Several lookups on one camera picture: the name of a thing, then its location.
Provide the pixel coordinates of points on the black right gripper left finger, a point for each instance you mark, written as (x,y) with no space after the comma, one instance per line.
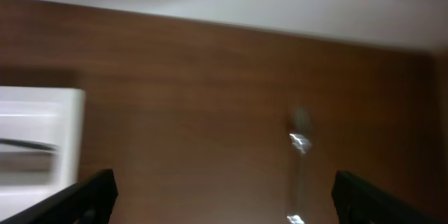
(87,202)

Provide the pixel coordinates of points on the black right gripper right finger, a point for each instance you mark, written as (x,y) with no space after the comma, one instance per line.
(358,202)

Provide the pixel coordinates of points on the steel fork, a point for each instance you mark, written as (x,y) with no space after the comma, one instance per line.
(299,134)
(16,145)

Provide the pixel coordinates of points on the white cutlery tray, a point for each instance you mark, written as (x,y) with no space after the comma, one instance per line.
(41,131)

